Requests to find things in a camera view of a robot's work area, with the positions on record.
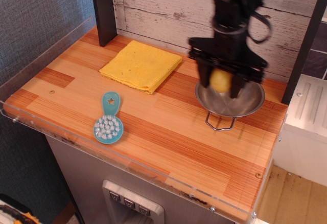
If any dark right shelf post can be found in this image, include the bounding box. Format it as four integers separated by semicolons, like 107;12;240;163
281;0;326;105

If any clear acrylic table guard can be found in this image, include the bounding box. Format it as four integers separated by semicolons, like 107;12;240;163
1;18;287;223

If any grey toy dispenser panel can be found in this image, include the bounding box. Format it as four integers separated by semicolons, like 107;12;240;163
102;180;165;223

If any teal dish scrubber brush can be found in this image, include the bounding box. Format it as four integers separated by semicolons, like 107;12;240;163
94;92;124;144

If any yellow toy potato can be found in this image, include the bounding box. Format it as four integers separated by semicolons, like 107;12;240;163
209;69;233;93

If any steel pan with handles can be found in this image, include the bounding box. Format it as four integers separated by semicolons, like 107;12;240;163
195;82;265;131

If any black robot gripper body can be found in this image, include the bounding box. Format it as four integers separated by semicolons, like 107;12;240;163
189;31;268;82

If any white toy cabinet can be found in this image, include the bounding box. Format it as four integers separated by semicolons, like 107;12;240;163
273;75;326;186

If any dark left shelf post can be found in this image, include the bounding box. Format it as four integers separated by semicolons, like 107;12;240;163
93;0;117;47

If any yellow object bottom left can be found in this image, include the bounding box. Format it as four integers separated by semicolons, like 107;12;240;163
10;212;39;224

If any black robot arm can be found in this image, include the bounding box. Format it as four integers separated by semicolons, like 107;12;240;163
189;0;272;98

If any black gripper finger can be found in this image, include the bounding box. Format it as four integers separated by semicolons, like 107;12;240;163
196;60;214;87
230;75;251;98

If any folded yellow cloth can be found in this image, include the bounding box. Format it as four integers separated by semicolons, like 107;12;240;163
99;40;182;94

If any dark shelf post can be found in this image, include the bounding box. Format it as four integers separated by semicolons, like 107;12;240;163
93;0;117;47
281;0;326;105

